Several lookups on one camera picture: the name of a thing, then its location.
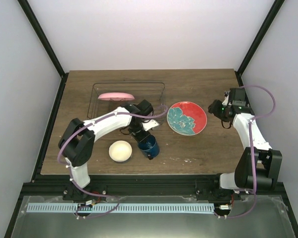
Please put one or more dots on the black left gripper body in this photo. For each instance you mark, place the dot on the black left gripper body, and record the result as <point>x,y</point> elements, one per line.
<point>134,130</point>

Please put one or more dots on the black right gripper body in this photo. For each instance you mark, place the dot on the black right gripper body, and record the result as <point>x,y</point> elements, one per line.
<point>219,113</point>

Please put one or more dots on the dark blue mug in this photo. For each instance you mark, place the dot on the dark blue mug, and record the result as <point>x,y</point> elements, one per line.
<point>149,147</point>

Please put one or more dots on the cream upturned bowl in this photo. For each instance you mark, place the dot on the cream upturned bowl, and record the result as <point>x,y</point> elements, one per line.
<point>120,151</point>

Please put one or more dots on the red plate with teal flower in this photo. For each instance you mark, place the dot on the red plate with teal flower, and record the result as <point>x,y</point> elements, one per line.
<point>186,118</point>

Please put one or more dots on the pink plastic bear plate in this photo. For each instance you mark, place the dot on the pink plastic bear plate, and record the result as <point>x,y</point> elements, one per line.
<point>116,96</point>

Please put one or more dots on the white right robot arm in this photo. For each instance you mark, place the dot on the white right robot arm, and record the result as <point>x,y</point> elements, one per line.
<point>259,166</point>

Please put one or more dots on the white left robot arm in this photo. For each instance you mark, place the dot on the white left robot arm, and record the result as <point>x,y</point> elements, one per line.
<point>76,144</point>

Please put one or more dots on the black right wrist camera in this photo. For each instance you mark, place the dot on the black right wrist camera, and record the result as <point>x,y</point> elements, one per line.
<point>237,96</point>

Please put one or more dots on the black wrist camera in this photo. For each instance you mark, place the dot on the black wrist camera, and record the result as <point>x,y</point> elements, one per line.
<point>145,108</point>
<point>237,96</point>

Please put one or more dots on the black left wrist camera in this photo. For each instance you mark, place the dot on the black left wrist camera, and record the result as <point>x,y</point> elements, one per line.
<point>145,108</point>

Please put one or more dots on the grey wire dish rack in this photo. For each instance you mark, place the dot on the grey wire dish rack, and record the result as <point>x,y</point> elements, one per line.
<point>154,92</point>

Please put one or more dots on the black aluminium enclosure frame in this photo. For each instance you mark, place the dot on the black aluminium enclosure frame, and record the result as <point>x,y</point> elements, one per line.
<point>133,185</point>

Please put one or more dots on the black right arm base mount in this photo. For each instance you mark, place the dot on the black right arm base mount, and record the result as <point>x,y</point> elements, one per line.
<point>209,190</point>

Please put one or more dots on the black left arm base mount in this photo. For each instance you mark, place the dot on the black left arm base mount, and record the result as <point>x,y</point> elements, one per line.
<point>75,195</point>

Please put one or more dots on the light blue slotted cable duct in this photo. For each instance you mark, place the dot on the light blue slotted cable duct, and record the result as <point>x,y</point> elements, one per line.
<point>187,208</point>

